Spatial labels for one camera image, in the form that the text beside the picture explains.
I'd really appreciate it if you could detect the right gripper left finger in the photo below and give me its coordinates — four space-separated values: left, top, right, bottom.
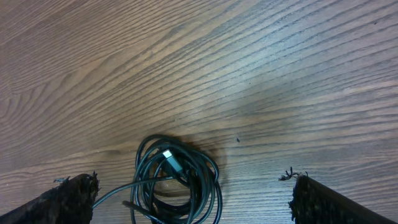
1 172 99 224

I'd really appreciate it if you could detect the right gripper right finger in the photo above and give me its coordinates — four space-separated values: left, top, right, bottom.
289 175 395 224

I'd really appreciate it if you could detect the black USB cable with tail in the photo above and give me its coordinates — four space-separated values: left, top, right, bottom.
92 134 223 224

